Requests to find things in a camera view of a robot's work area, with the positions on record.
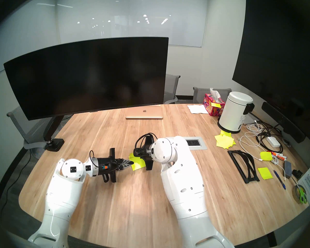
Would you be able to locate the yellow sticky pad right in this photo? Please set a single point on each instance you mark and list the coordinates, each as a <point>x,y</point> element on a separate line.
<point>265,173</point>

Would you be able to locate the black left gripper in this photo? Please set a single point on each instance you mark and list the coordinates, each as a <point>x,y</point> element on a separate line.
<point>104,166</point>

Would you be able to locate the clear tape roll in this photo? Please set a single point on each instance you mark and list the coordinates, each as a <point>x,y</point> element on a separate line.
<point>295,195</point>

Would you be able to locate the grey mesh office chair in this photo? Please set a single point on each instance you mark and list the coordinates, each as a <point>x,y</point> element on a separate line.
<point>171,87</point>
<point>200,93</point>
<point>23,131</point>

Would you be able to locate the grey whiteboard eraser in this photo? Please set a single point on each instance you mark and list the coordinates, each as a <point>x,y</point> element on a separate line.
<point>287,168</point>

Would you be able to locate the blue pen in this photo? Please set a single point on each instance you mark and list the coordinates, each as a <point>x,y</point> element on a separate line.
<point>279,179</point>

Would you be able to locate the silver table power outlet panel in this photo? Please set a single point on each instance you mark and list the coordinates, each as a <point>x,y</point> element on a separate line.
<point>199,146</point>

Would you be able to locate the black folding laptop stand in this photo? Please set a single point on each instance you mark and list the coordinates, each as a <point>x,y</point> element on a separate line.
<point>250,180</point>

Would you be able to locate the white cylindrical trash can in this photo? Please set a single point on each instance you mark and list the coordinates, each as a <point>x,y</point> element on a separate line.
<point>232,113</point>

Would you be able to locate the curved black ultrawide monitor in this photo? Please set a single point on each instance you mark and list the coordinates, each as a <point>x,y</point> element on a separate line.
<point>87,77</point>

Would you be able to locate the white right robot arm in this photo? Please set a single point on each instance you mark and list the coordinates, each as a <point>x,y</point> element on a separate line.
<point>183,188</point>

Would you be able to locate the colourful tissue box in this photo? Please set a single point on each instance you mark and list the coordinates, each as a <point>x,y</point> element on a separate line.
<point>211,108</point>

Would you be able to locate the rose gold closed laptop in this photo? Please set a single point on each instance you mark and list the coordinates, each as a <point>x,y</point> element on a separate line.
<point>144,111</point>

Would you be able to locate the white paper napkin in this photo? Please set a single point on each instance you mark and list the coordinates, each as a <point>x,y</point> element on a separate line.
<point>197,109</point>

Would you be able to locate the large black wall television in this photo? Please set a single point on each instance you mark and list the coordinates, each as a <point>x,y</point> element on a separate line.
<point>273,56</point>

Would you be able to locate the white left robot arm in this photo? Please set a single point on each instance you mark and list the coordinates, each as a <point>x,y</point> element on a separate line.
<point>62,198</point>

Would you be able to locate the crumpled yellow sticky note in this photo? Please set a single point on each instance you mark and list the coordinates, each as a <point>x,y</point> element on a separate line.
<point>266,156</point>

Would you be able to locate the yellow note on tissue box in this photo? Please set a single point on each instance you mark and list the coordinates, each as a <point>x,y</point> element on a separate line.
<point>215,105</point>

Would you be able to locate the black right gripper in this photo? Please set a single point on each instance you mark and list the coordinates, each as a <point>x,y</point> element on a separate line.
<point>146,154</point>

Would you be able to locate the loose yellow sticky notes pile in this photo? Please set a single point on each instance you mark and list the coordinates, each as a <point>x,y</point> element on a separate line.
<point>224,142</point>

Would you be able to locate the small black clip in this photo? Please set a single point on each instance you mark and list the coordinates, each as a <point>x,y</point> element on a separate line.
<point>296,173</point>

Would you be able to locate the glass wall whiteboard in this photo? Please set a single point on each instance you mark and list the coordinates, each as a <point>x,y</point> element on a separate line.
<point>170,22</point>

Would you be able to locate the black video sound bar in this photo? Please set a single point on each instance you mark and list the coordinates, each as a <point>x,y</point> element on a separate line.
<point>281,121</point>

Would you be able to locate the red white marker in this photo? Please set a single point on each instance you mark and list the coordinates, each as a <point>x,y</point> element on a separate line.
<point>279,155</point>

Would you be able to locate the white power adapter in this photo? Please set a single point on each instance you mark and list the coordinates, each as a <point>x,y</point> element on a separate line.
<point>273,142</point>

